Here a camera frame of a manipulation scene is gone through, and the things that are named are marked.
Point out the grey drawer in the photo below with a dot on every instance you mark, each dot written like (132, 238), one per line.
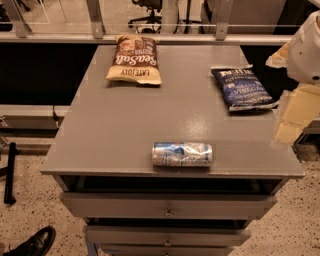
(168, 206)
(166, 236)
(164, 251)

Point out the black metal stand leg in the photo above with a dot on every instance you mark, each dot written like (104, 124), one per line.
(9, 172)

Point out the grey drawer cabinet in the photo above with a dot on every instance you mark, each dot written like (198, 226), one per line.
(104, 144)

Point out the bottom grey drawer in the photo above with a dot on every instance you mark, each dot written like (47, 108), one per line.
(164, 251)

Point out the brown sea salt chip bag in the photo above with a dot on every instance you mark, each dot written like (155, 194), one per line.
(135, 60)

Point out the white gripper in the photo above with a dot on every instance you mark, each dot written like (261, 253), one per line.
(305, 56)

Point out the blue vinegar chip bag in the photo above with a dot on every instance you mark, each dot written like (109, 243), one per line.
(241, 89)

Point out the black leather shoe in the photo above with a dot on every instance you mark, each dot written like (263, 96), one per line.
(37, 245)

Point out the metal glass railing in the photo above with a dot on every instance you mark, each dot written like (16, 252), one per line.
(103, 21)

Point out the top grey drawer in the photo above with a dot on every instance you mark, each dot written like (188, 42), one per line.
(168, 206)

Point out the silver blue redbull can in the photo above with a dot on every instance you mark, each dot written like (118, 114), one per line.
(182, 154)

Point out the middle grey drawer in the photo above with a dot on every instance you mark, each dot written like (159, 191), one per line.
(166, 236)

